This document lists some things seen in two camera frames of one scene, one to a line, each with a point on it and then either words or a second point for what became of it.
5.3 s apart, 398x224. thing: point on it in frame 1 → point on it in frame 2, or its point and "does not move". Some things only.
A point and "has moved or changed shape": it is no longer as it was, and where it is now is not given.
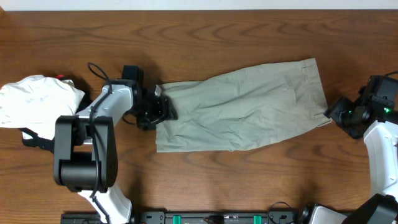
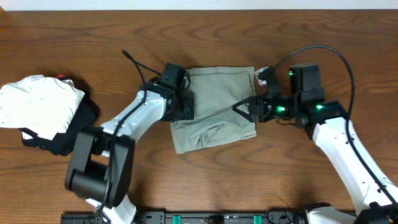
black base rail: [195, 217] does not move
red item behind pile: [60, 76] does not move
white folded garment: [33, 104] does not move
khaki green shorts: [244, 108] has moved or changed shape
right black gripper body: [344, 113] → [280, 106]
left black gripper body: [160, 109] → [185, 106]
